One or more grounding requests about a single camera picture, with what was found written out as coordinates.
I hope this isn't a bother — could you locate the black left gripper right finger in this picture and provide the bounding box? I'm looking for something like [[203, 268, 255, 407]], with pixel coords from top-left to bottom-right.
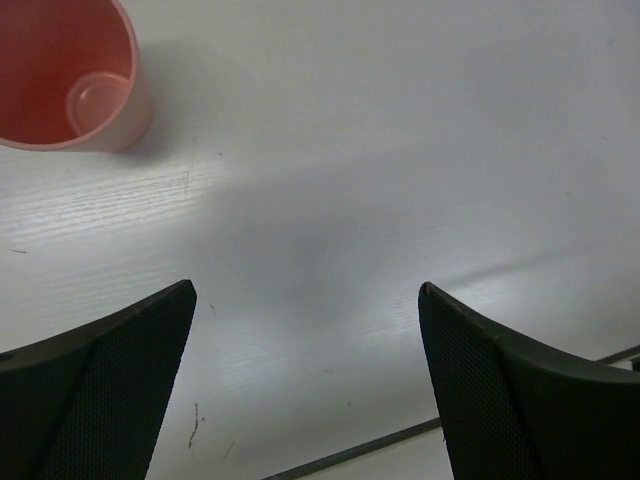
[[418, 283, 639, 479]]

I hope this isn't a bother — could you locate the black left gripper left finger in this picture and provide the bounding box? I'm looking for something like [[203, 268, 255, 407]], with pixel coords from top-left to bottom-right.
[[1, 280, 197, 479]]

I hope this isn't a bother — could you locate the red plastic cup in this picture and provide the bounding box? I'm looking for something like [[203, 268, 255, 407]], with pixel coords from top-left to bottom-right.
[[1, 1, 153, 152]]

